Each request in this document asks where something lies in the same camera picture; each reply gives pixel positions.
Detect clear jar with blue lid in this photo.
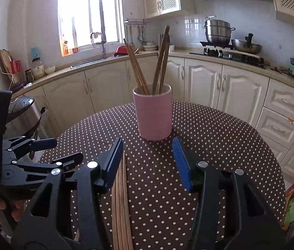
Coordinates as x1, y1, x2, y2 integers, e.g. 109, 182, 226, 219
30, 47, 45, 80

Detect orange bottle on windowsill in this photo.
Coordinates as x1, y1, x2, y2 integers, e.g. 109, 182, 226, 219
62, 40, 69, 56

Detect silver rice cooker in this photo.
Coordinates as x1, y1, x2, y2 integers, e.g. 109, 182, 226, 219
4, 96, 46, 139

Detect dark small jar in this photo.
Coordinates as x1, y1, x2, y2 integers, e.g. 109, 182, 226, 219
25, 69, 34, 83

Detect chrome sink faucet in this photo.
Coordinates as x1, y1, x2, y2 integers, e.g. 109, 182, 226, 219
90, 32, 106, 59

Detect wooden cutting board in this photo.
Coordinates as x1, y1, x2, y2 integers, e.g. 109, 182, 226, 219
0, 49, 21, 84

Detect stacked white dishes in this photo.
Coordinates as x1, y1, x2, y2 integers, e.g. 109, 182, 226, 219
142, 42, 158, 51

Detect stainless steel steamer pot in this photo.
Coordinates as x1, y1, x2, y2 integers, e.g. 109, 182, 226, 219
203, 16, 236, 45

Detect wall utensil rack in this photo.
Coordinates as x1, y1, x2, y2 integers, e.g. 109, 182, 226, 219
124, 19, 152, 26

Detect small white bowl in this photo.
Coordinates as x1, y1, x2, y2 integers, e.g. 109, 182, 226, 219
44, 65, 56, 75

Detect pink ceramic utensil cup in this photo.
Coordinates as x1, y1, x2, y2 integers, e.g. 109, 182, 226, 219
133, 84, 172, 141

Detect steel wok with lid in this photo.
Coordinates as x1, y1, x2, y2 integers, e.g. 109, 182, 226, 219
231, 33, 262, 55

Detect red basin in sink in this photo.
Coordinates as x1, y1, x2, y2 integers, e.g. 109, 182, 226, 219
114, 45, 128, 57

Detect brown polka dot tablecloth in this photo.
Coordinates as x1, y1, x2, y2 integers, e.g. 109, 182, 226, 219
39, 101, 286, 250

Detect black gas stove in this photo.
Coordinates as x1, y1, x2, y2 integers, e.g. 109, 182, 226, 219
189, 42, 266, 68

